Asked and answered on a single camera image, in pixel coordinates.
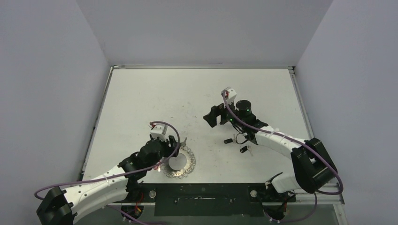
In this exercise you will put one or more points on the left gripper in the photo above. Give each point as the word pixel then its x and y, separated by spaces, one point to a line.
pixel 171 149

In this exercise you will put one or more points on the metal key organizer disc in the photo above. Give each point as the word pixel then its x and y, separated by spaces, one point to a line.
pixel 180 166

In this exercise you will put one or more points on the black tagged key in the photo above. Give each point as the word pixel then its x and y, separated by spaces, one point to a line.
pixel 246 148
pixel 231 140

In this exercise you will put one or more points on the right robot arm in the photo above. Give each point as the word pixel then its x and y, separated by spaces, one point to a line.
pixel 312 165

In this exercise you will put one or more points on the red tagged key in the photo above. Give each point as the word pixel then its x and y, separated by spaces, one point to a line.
pixel 158 167

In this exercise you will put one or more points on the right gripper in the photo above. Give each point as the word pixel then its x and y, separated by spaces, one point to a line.
pixel 223 113

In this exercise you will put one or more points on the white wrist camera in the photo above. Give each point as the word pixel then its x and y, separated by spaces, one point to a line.
pixel 228 94
pixel 158 132

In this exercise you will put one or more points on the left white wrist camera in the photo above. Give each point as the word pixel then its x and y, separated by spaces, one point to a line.
pixel 158 132

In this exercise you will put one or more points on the aluminium frame rail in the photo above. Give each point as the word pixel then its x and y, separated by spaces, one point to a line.
pixel 218 194

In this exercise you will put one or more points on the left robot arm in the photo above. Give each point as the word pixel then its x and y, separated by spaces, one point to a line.
pixel 65 204

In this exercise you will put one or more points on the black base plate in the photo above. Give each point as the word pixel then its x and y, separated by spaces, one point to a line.
pixel 252 210

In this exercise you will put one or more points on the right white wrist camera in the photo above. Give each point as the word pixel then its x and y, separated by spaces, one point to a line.
pixel 228 94

